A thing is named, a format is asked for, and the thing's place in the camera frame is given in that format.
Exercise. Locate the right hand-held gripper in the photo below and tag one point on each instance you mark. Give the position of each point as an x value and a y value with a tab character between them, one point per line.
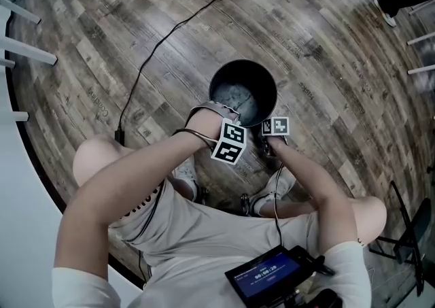
277	126

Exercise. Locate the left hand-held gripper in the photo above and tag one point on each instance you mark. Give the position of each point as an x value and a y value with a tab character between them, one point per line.
229	143

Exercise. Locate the black round bucket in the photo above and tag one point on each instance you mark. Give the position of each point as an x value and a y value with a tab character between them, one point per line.
243	82

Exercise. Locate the person's right forearm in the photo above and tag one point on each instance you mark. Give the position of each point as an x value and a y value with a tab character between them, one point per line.
306	181

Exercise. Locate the person's left forearm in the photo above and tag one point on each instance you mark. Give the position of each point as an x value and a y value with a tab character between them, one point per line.
136	177

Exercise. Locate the person's left hand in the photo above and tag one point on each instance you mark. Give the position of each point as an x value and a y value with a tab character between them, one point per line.
222	115

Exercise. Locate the person's left grey shoe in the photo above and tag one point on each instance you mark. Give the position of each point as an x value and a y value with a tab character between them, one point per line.
187	177

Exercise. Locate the person's grey shoe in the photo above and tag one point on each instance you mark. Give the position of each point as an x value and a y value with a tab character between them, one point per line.
187	177
277	186

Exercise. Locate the person's right grey shoe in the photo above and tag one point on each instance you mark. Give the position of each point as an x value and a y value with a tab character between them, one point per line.
277	186

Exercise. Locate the black stool with chrome legs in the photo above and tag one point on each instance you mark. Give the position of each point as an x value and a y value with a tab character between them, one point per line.
245	203

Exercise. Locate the beige shorts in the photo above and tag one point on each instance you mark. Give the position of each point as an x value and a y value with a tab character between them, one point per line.
221	228

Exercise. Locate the person's left leg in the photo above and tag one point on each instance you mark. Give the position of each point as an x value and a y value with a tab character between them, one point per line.
95	160

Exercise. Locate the black monitor with blue screen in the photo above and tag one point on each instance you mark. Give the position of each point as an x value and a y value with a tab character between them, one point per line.
268	274

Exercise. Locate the white t-shirt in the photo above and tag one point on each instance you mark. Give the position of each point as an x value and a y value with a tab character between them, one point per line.
183	286

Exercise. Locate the white metal table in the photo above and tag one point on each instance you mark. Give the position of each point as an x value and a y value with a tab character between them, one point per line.
30	51
421	39

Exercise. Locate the black folding chair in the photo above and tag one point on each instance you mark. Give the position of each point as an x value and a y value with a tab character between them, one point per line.
414	232

